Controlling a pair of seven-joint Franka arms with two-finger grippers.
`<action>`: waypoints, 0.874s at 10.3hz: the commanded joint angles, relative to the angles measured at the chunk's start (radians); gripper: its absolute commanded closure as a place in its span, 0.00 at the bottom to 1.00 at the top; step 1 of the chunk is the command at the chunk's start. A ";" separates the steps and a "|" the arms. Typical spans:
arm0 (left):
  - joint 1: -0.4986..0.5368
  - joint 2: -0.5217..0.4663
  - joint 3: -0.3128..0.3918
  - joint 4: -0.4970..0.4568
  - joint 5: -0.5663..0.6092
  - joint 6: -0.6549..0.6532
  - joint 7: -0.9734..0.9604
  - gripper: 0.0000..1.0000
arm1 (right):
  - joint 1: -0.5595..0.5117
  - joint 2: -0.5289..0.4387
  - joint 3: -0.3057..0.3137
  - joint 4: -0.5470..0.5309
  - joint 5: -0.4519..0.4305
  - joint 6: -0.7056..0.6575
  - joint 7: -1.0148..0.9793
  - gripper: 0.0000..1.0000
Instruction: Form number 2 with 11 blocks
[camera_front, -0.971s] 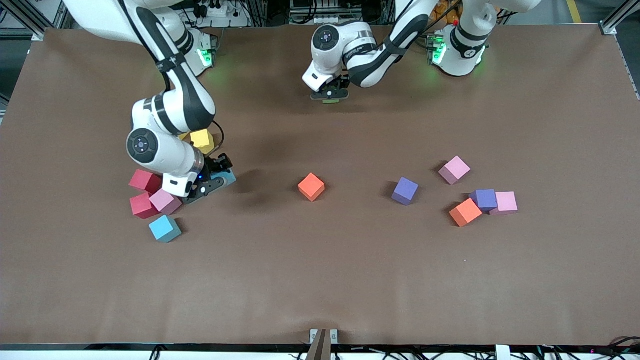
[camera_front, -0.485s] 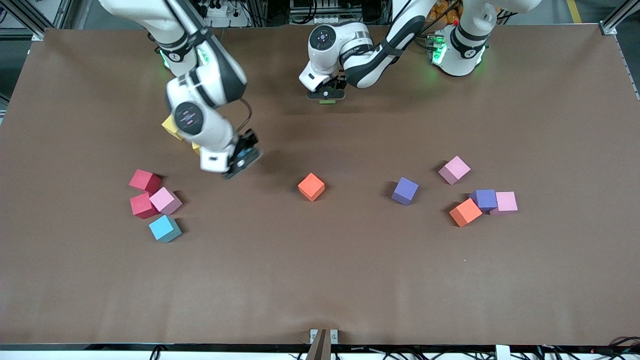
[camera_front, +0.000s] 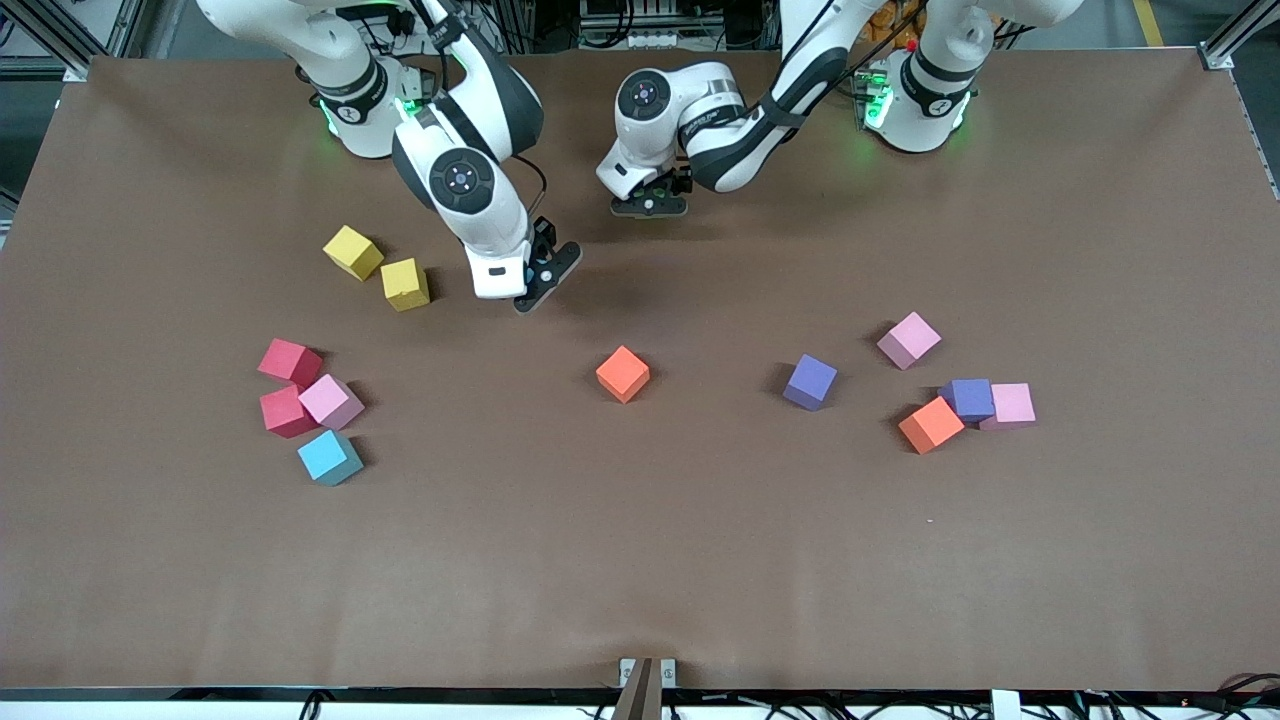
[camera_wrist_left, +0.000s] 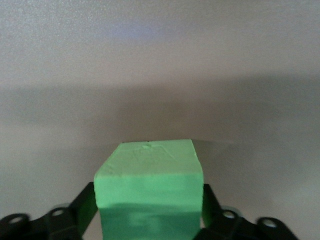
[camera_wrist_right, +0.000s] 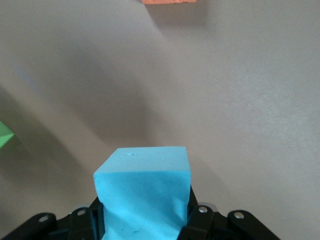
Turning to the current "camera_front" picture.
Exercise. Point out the white plastic block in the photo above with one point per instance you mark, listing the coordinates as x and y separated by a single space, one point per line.
1005 706

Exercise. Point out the white electronics rack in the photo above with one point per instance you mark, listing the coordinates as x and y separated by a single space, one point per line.
640 25

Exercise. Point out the brown tapered pole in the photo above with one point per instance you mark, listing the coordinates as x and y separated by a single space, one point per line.
640 700

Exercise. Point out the pile of orange fruits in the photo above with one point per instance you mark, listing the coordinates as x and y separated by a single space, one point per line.
890 30

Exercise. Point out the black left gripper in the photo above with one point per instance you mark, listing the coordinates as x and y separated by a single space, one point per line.
682 184

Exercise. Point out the light cyan foam cube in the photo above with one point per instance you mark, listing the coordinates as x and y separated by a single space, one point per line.
328 455

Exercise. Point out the aluminium frame profile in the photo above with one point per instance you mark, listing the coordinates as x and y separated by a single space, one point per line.
60 30
1240 35

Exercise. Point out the yellow foam cube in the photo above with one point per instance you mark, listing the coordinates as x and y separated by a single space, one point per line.
405 282
352 250

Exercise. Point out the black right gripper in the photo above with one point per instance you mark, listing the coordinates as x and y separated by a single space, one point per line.
541 238

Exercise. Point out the orange foam cube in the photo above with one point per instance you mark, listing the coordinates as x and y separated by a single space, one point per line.
930 424
622 372

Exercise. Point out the small metal bracket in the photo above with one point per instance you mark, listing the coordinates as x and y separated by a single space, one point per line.
648 668

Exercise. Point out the red foam cube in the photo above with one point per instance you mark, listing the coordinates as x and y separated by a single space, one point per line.
283 412
288 360

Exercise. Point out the brown table cover sheet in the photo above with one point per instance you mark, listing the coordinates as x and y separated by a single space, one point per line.
640 520

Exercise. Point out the pink foam cube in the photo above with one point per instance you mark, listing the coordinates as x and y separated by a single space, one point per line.
1013 404
908 338
330 400

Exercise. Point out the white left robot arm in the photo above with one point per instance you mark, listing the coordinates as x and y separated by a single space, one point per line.
612 170

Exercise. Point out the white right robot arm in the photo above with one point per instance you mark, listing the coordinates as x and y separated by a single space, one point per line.
480 215

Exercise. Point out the purple foam cube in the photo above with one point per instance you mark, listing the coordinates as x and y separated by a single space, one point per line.
810 380
968 398

